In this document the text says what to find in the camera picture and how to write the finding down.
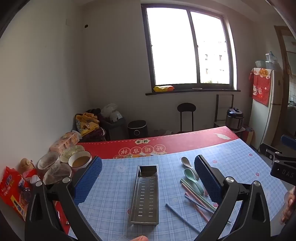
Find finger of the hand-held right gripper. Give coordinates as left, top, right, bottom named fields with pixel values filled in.
left=259, top=143, right=283, bottom=161
left=281, top=135, right=296, bottom=150

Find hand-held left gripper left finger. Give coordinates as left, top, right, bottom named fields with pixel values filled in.
left=24, top=156, right=103, bottom=241

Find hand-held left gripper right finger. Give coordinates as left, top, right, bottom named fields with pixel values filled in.
left=193, top=155, right=271, bottom=241

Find green spoon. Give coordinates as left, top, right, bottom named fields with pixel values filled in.
left=184, top=168, right=205, bottom=195

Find green chopstick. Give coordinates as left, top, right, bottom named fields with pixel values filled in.
left=180, top=178, right=232, bottom=223

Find pink chopstick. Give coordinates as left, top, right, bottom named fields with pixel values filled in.
left=181, top=183, right=211, bottom=221
left=184, top=197, right=210, bottom=220

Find grey spoon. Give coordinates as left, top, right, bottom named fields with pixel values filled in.
left=181, top=157, right=200, bottom=180

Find perforated steel utensil tray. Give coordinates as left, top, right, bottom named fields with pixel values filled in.
left=128, top=165, right=160, bottom=226

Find person's right hand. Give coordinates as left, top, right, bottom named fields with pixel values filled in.
left=281, top=186, right=296, bottom=224

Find white bowl of soup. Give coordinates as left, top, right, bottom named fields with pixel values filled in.
left=68, top=151, right=92, bottom=172

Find white fridge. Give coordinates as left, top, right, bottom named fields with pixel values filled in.
left=248, top=67, right=284, bottom=151

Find bowl of chopped cabbage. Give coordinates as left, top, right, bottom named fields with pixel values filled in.
left=60, top=145, right=85, bottom=163

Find small white table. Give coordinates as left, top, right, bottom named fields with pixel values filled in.
left=214, top=120, right=246, bottom=138

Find blue plaid table mat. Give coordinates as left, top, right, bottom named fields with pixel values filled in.
left=77, top=138, right=286, bottom=241

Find orange biscuit packet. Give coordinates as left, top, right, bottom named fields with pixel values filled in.
left=49, top=132, right=82, bottom=154

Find red printed tablecloth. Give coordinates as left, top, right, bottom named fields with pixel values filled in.
left=54, top=126, right=240, bottom=235

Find pile of clothes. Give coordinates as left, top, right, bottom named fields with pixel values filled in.
left=74, top=108, right=106, bottom=142

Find dark storage bin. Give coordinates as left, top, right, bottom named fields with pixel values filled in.
left=99, top=117, right=127, bottom=141

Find red printed cloth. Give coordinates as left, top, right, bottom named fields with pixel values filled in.
left=249, top=68, right=271, bottom=106

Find brown bottle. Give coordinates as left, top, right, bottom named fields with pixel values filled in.
left=19, top=158, right=36, bottom=175

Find dark metal rack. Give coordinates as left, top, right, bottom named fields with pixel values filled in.
left=214, top=94, right=234, bottom=127

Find white plastic bag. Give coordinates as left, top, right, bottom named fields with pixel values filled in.
left=101, top=103, right=123, bottom=122

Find black round stool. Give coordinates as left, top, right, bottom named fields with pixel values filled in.
left=177, top=103, right=196, bottom=133

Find red noodle packet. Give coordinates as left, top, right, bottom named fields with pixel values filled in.
left=0, top=166, right=32, bottom=222

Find clear plastic containers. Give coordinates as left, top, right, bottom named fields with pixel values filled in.
left=255, top=51, right=278, bottom=69

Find yellow packet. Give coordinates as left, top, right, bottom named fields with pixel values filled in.
left=154, top=85, right=174, bottom=93

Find dark framed window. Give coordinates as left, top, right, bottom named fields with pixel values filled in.
left=141, top=3, right=241, bottom=96

